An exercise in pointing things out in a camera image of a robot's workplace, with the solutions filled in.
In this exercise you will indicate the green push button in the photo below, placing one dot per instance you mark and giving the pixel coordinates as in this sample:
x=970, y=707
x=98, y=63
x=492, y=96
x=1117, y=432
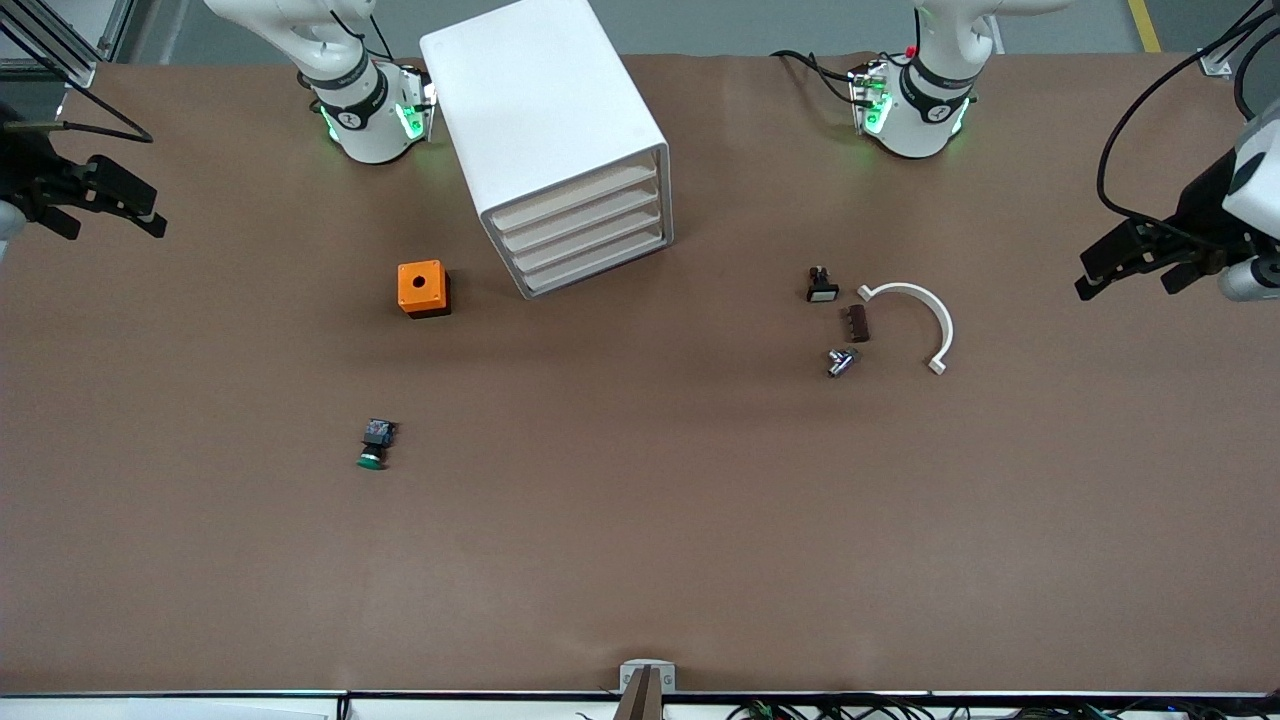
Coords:
x=371, y=461

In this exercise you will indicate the brown terminal block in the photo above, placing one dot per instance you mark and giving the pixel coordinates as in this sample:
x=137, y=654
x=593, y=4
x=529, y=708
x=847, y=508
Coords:
x=858, y=324

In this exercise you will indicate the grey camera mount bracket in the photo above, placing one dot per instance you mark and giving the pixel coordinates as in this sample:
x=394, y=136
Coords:
x=627, y=680

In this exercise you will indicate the brown table mat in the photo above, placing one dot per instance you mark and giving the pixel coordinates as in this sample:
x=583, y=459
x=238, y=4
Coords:
x=640, y=560

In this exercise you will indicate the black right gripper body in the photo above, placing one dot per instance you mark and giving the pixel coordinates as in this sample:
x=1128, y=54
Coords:
x=30, y=166

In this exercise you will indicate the orange button enclosure box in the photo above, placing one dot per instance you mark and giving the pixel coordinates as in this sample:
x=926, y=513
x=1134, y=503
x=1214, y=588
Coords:
x=408, y=295

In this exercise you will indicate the black switch white cap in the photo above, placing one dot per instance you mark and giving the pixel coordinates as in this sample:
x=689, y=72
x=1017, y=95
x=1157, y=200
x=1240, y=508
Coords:
x=822, y=292

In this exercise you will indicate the white drawer cabinet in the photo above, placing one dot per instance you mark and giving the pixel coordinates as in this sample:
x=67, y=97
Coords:
x=540, y=100

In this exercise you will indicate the white curved plastic arc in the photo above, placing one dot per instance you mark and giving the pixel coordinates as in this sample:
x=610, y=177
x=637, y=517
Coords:
x=946, y=330

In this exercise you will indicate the aluminium frame post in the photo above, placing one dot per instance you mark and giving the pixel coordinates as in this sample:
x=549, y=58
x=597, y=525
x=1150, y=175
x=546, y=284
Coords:
x=1215, y=65
x=45, y=68

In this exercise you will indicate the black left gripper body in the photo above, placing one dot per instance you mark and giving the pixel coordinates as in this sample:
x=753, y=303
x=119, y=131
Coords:
x=1203, y=203

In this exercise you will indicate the silver metal key switch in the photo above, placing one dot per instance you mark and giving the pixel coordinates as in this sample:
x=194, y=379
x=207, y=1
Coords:
x=840, y=364

